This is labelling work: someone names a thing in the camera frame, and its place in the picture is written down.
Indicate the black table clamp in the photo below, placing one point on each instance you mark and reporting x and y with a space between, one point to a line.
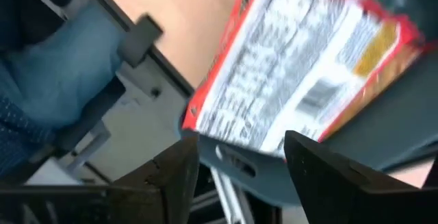
140 40

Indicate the red Maruchan ramen pack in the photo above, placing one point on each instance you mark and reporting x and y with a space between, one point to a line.
291 73

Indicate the person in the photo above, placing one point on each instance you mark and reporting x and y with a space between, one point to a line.
61 66

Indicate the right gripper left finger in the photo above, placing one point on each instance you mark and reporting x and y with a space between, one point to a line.
164 189

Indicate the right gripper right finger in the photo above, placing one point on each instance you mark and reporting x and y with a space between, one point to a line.
342 200

